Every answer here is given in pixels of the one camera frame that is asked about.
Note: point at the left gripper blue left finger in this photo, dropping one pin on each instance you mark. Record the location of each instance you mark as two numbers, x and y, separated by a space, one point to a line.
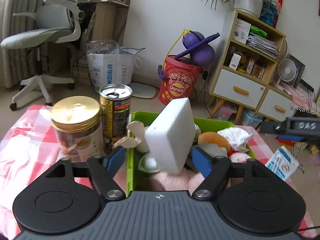
102 166

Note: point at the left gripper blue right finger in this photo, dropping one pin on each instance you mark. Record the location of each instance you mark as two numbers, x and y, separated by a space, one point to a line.
207 165

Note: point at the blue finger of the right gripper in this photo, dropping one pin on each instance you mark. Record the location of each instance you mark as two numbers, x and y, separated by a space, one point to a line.
290 138
272 127

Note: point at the pink fluffy plush toy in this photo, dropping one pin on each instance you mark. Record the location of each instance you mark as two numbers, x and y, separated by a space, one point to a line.
186 180

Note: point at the hamburger plush toy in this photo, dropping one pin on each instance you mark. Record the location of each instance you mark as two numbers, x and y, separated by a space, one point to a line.
214 138

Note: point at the mouse plush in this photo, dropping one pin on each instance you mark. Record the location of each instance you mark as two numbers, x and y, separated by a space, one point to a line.
147 163

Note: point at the white plush toy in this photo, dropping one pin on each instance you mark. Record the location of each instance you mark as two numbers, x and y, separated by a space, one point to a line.
237 138

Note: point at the clear blue storage box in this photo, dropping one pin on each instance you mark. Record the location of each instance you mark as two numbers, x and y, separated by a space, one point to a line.
250 118

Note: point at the low white drawer cabinet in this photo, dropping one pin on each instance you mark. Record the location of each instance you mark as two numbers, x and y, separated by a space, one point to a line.
276 105

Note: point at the blue white milk carton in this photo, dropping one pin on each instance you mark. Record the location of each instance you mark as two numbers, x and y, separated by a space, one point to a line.
282 163

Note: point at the green plastic cookie bin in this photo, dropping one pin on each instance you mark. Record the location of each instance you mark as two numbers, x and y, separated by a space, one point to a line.
139 174

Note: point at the gold lid cookie jar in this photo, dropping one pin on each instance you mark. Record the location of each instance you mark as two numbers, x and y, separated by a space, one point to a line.
76 121

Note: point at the wooden cabinet with drawers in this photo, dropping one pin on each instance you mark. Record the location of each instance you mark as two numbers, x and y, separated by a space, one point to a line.
241 74

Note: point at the white desk fan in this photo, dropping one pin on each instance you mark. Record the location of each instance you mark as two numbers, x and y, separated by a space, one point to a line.
286 72

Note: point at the framed picture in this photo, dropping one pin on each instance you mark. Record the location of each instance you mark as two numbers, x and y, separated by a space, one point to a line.
300 69

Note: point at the white bathroom scale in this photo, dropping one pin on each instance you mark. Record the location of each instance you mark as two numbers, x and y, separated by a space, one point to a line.
140 90

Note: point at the pink checkered tablecloth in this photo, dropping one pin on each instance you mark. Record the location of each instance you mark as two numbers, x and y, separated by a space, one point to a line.
30 147

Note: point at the red Lays chip bucket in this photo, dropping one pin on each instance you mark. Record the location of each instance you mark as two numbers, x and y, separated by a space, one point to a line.
178 78

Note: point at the white paper shopping bag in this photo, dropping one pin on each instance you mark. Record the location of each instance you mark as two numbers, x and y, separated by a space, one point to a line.
110 63

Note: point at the purple bouncing ball toy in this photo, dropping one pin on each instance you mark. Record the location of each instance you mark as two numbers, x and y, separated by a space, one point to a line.
198 48

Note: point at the wooden desk with shelves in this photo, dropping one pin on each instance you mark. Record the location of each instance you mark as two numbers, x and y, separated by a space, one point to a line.
110 17

